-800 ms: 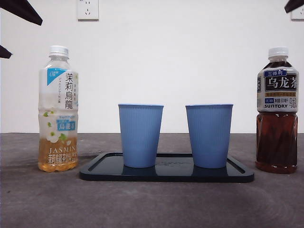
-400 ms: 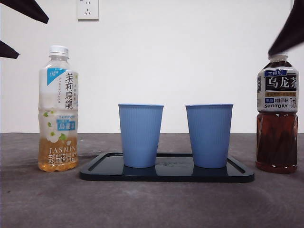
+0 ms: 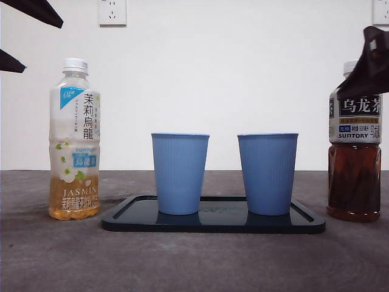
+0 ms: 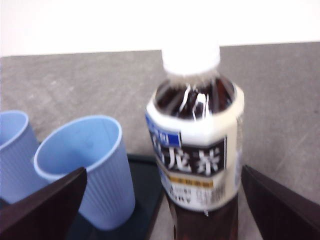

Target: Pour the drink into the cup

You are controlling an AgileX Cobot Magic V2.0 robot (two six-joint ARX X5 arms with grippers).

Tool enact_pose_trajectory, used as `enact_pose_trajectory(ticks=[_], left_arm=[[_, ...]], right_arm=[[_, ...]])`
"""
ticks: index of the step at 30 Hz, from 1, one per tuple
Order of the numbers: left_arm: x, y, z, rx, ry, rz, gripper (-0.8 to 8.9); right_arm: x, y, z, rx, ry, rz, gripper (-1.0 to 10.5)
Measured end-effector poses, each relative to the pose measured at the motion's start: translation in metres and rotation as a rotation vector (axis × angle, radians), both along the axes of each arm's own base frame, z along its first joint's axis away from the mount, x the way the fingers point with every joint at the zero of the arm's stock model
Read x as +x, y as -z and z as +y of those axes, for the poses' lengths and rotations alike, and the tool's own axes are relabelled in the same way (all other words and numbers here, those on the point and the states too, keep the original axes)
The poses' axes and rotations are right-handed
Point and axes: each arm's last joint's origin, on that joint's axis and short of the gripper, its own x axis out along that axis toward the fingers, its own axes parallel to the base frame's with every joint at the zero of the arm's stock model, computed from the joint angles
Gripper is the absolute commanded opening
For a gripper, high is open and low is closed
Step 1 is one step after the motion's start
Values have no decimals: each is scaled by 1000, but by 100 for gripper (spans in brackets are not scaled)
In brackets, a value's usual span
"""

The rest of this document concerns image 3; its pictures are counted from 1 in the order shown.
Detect dark navy rectangular tray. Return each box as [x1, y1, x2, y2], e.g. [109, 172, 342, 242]
[101, 195, 326, 234]

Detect white wall socket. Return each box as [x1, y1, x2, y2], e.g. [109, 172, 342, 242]
[372, 0, 389, 26]
[98, 0, 128, 27]

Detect dark oolong tea bottle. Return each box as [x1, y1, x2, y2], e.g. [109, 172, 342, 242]
[326, 60, 382, 223]

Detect jasmine tea bottle white label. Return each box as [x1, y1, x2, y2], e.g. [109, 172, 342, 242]
[48, 58, 102, 220]

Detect blue ribbed cup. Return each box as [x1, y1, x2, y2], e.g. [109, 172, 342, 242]
[151, 132, 211, 216]
[237, 132, 300, 217]

